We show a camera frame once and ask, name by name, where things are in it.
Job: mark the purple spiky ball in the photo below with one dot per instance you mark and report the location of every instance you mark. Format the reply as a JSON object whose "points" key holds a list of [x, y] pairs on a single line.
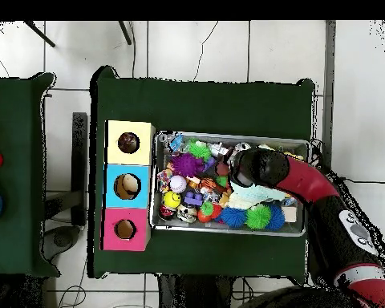
{"points": [[187, 165]]}

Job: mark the clear shallow bin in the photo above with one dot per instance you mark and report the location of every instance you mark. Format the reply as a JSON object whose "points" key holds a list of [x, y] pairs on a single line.
{"points": [[179, 227]]}

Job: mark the crushed plastic water bottle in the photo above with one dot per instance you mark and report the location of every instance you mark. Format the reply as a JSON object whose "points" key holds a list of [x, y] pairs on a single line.
{"points": [[169, 142]]}

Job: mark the large blue spiky ball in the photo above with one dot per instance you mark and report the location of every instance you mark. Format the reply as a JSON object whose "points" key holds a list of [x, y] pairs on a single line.
{"points": [[233, 217]]}

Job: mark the green covered side table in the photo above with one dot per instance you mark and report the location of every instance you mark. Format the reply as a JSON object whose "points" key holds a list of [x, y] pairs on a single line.
{"points": [[13, 128]]}

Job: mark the mint green knitted cloth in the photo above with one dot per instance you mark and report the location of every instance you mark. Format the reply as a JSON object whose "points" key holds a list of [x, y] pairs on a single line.
{"points": [[250, 194]]}

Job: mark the green spiky ball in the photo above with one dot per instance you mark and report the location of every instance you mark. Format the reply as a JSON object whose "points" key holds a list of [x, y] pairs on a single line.
{"points": [[199, 151]]}

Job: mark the dark green table cloth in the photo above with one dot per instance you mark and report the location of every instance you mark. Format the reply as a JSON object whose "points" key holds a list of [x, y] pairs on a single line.
{"points": [[199, 102]]}

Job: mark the green fuzzy monster toy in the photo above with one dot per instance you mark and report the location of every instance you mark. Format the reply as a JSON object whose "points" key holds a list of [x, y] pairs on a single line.
{"points": [[258, 217]]}

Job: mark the white baseball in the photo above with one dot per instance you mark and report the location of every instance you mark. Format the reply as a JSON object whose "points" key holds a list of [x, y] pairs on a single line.
{"points": [[178, 184]]}

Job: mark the black tripod leg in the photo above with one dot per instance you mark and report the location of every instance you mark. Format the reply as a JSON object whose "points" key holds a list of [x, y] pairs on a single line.
{"points": [[125, 32], [38, 33]]}

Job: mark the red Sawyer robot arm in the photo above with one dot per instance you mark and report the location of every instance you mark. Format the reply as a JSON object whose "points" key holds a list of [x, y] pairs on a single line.
{"points": [[308, 179]]}

